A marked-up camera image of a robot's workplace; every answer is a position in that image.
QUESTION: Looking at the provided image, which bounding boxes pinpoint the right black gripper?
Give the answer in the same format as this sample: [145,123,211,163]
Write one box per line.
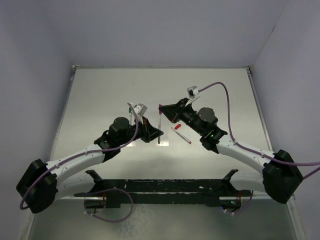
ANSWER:
[159,97,205,136]

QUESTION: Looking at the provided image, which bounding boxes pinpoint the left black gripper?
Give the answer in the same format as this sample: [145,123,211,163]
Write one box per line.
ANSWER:
[118,116,163,146]

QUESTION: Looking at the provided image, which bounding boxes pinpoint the purple pen cap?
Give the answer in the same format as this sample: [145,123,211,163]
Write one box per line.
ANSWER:
[158,104,162,116]

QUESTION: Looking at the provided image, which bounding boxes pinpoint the purple marker pen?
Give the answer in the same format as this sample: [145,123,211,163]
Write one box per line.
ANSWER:
[157,113,162,145]

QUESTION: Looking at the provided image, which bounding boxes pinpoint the green marker pen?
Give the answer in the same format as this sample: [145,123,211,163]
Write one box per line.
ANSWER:
[128,107,132,125]

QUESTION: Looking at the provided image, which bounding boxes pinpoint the blue marker pen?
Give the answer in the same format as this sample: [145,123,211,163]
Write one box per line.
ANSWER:
[133,114,137,124]

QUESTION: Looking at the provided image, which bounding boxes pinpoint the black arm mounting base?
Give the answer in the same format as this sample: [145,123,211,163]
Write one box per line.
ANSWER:
[75,169,251,209]

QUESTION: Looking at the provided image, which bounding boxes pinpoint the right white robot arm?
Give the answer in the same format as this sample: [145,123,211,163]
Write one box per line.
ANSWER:
[158,98,303,204]

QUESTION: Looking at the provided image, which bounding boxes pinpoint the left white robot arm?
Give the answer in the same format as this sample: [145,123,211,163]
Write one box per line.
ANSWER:
[16,117,164,214]

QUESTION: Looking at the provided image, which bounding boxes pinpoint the red marker pen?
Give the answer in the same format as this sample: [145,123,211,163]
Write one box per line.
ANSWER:
[171,127,192,144]

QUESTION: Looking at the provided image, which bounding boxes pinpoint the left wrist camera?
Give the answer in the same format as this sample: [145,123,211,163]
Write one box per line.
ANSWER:
[127,102,148,118]

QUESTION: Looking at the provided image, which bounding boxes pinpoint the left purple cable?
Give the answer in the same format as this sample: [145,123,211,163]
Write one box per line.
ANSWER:
[19,102,140,210]

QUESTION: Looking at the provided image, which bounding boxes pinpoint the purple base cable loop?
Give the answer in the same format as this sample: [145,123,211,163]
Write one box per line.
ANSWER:
[83,187,134,223]

